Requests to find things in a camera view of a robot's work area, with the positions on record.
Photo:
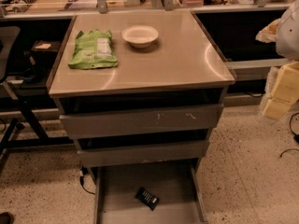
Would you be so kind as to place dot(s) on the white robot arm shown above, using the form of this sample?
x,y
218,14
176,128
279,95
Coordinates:
x,y
287,43

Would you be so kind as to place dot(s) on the dark blue snack bar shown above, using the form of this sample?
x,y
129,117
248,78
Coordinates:
x,y
147,198

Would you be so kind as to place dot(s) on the middle grey drawer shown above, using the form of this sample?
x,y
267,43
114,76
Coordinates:
x,y
143,154

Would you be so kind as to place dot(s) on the grey drawer cabinet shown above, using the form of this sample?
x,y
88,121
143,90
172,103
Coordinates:
x,y
180,68

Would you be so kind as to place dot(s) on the top grey drawer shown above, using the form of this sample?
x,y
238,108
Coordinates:
x,y
139,121

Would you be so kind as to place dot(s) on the white bowl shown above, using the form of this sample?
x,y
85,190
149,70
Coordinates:
x,y
140,36

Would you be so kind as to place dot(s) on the green snack bag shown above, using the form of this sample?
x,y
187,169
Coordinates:
x,y
93,50

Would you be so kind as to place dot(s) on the bottom open grey drawer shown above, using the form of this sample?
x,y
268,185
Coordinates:
x,y
173,182

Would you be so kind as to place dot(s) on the black coiled tool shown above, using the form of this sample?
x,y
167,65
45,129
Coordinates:
x,y
22,5

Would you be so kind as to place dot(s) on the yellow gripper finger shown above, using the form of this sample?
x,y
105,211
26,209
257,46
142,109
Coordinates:
x,y
281,90
269,33

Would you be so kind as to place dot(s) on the dark shoe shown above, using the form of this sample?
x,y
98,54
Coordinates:
x,y
6,218

